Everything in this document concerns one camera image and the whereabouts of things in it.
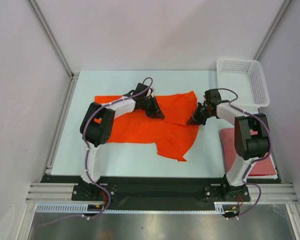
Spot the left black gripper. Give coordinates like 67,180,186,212
140,96,165,120

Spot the orange t shirt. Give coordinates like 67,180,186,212
108,91,199,162

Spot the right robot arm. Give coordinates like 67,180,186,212
186,101,272,201

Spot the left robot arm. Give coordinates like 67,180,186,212
80,96,165,200

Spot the white plastic basket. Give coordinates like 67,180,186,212
216,57,270,109

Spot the folded pink t shirt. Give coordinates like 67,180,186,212
219,127,278,177

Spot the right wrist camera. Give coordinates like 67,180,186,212
204,88,222,105

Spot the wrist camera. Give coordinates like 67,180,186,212
204,88,222,105
133,83,153,98

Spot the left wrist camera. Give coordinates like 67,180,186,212
133,83,153,98

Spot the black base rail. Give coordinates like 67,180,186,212
40,174,281,210

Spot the white cable duct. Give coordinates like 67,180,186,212
36,202,239,215

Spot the aluminium frame bar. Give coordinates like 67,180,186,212
25,183,299,205

